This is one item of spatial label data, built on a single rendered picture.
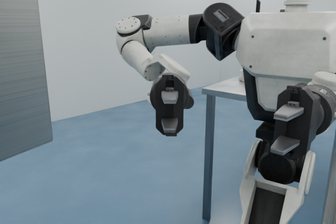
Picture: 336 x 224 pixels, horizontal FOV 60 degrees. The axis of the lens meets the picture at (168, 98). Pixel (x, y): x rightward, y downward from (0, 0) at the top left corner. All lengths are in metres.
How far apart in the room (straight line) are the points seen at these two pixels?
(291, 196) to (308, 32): 0.41
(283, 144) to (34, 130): 0.36
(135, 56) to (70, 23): 3.12
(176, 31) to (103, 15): 3.28
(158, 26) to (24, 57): 0.70
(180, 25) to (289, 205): 0.58
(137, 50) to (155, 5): 3.87
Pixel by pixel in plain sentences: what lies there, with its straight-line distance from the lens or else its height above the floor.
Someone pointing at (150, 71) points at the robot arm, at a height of 1.10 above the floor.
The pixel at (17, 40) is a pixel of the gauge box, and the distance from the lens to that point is 0.25.
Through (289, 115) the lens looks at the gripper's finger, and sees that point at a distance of 0.46.
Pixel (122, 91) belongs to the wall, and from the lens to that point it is 4.41.
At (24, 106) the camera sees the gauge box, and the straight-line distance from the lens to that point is 0.26.
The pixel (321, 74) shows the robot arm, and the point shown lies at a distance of 0.68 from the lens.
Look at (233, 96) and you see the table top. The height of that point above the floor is 0.85.
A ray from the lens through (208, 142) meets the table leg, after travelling 1.77.
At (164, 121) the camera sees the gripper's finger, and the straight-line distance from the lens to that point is 0.56.
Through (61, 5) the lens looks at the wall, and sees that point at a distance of 3.89.
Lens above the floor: 1.24
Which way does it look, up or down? 15 degrees down
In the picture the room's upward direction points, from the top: straight up
